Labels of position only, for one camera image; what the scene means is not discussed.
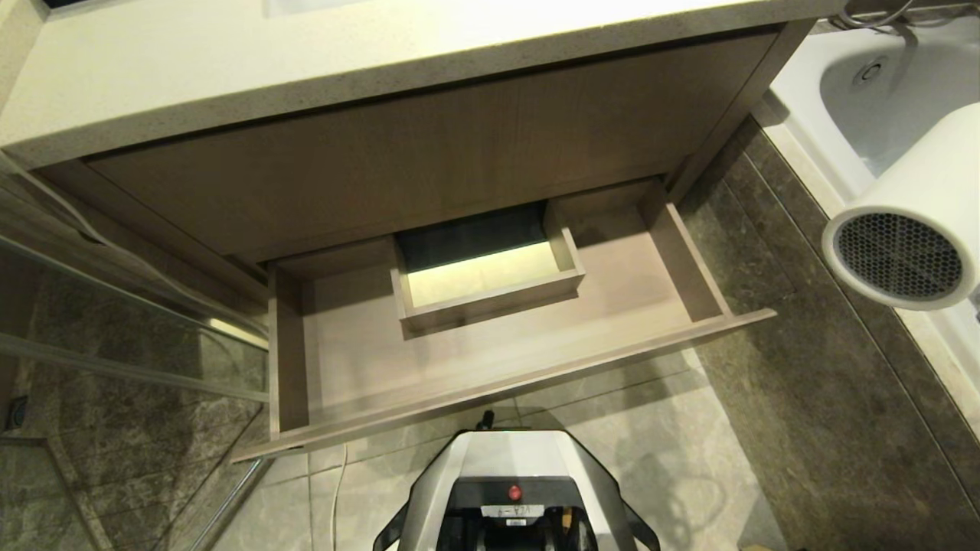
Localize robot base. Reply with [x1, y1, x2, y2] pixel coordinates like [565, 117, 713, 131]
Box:
[373, 411, 662, 551]

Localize glass shower door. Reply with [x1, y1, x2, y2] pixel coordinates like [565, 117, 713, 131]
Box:
[0, 153, 270, 551]

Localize white cable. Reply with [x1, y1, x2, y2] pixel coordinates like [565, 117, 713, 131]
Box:
[329, 442, 349, 551]

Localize white hair dryer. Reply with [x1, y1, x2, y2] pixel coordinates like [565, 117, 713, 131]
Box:
[822, 102, 980, 311]

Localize wooden vanity cabinet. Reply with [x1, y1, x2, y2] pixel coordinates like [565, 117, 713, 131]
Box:
[0, 0, 847, 303]

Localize closed wooden drawer front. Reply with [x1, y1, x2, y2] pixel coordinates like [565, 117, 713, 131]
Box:
[86, 29, 782, 263]

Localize open wooden drawer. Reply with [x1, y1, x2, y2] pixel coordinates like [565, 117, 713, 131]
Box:
[232, 178, 777, 463]

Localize metal shower hose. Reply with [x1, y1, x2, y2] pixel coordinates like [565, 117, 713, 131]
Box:
[835, 0, 920, 31]

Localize white bathtub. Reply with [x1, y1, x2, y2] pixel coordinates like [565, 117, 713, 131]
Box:
[754, 6, 980, 441]

